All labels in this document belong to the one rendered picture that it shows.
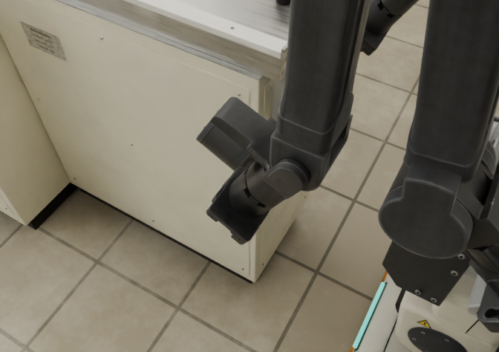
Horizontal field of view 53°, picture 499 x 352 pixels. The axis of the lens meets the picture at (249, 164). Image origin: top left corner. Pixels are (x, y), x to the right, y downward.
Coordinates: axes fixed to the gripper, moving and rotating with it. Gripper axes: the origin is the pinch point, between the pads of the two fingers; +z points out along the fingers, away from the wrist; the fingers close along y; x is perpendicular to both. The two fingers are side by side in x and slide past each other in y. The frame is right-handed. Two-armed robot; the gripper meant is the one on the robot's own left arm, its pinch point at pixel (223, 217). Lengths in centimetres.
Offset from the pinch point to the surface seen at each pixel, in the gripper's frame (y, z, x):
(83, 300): 4, 91, -8
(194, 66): -21.5, 5.3, -19.0
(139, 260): -14, 88, -3
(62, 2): -21, 16, -47
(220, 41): -22.4, -2.8, -17.6
